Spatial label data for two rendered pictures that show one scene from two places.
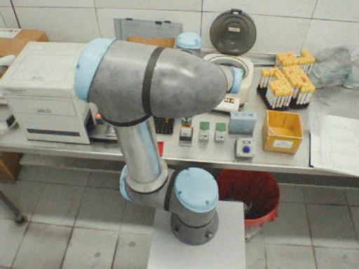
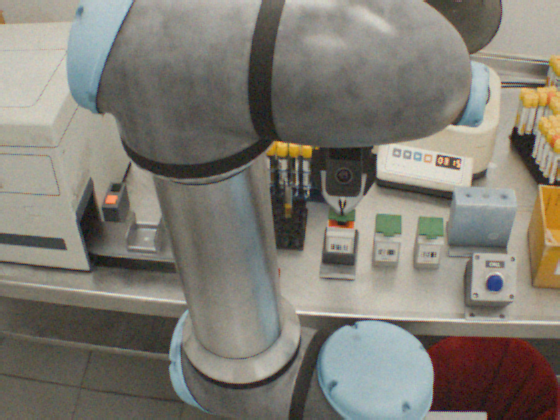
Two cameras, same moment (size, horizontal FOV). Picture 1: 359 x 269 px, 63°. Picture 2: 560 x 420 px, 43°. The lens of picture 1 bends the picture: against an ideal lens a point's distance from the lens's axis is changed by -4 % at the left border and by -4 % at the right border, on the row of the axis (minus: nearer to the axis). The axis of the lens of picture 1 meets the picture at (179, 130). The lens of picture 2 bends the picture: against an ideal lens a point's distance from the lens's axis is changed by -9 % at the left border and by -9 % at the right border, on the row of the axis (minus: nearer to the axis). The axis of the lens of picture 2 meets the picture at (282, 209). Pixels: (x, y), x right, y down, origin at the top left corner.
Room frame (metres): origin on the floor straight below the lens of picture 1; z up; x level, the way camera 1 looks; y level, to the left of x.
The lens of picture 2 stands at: (0.00, 0.03, 1.75)
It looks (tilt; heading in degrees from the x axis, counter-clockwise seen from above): 44 degrees down; 2
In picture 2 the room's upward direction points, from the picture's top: 1 degrees counter-clockwise
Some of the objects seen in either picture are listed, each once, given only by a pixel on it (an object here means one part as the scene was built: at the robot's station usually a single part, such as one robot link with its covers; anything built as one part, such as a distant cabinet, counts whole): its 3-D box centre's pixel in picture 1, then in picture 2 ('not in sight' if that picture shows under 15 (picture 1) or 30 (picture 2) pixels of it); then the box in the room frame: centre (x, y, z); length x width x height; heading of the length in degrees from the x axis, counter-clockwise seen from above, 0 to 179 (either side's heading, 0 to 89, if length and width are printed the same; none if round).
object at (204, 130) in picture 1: (204, 131); (387, 240); (0.81, -0.10, 0.91); 0.05 x 0.04 x 0.07; 175
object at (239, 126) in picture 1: (241, 123); (481, 219); (0.83, -0.25, 0.92); 0.10 x 0.07 x 0.10; 87
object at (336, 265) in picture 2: (186, 134); (340, 249); (0.80, -0.03, 0.89); 0.09 x 0.05 x 0.04; 174
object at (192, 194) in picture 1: (193, 195); (368, 394); (0.42, -0.04, 1.08); 0.13 x 0.12 x 0.14; 73
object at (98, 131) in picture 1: (107, 130); (132, 236); (0.80, 0.28, 0.92); 0.21 x 0.07 x 0.05; 85
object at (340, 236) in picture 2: (186, 129); (340, 236); (0.80, -0.03, 0.92); 0.05 x 0.04 x 0.06; 174
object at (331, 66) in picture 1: (331, 61); not in sight; (1.21, -0.74, 0.97); 0.26 x 0.17 x 0.19; 106
